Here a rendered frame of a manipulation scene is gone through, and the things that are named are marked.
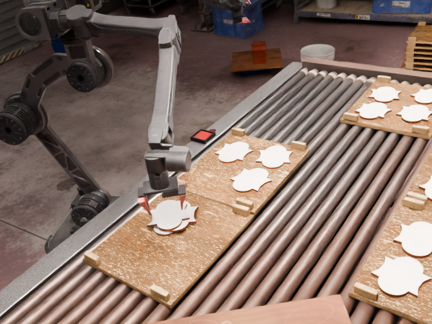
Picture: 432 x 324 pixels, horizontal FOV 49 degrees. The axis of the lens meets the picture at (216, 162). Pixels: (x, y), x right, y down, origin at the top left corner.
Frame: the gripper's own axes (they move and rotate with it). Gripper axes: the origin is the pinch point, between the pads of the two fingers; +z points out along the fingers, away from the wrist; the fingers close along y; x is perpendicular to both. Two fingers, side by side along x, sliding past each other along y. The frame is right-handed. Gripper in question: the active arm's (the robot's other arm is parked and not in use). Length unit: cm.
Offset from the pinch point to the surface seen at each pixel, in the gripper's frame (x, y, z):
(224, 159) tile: -34.0, -22.4, 6.7
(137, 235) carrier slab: -0.3, 10.3, 8.3
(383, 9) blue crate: -409, -253, 75
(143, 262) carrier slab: 12.2, 8.3, 8.5
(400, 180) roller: -7, -77, 10
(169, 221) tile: -1.2, -0.3, 5.7
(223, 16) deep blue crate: -460, -76, 70
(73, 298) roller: 19.3, 28.3, 10.7
